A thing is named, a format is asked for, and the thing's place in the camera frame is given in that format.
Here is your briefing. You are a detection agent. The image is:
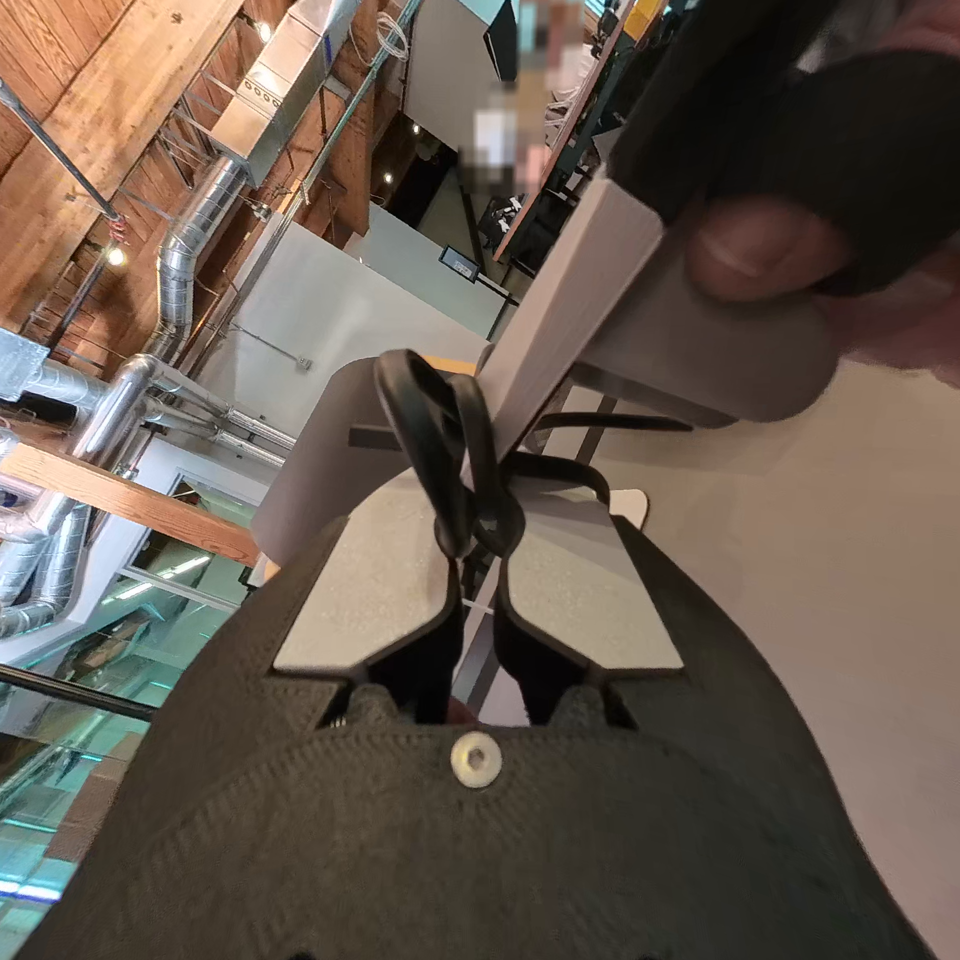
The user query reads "black cable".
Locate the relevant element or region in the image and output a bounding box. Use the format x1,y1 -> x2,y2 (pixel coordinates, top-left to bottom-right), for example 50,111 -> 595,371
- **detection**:
372,348 -> 699,564

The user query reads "wooden ceiling beam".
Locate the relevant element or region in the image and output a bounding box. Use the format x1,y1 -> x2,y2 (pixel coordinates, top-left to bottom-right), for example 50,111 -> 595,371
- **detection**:
0,440 -> 267,567

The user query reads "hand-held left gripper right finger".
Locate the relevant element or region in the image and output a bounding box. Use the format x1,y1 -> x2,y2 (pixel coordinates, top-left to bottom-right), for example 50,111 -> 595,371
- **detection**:
492,488 -> 685,676

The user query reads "black board with wooden rim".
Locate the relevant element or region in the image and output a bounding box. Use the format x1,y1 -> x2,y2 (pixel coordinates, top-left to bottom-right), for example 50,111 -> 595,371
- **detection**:
251,357 -> 484,567

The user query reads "dark wooden desk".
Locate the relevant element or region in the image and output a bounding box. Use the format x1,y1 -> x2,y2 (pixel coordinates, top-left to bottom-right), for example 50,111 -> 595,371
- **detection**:
492,15 -> 634,267

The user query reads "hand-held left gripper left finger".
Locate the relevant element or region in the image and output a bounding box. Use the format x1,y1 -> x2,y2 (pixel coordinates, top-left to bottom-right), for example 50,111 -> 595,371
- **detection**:
272,473 -> 462,676

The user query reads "silver ceiling pipe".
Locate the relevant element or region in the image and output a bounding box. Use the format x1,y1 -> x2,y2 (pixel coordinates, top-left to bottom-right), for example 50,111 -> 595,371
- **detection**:
0,353 -> 169,639

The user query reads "large silver ceiling duct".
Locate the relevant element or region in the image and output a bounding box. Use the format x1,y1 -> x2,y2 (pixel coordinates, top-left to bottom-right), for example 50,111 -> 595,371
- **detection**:
143,0 -> 364,369

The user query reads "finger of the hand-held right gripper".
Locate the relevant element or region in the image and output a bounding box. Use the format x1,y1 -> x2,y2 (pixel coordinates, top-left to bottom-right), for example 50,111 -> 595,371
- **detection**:
474,177 -> 667,454

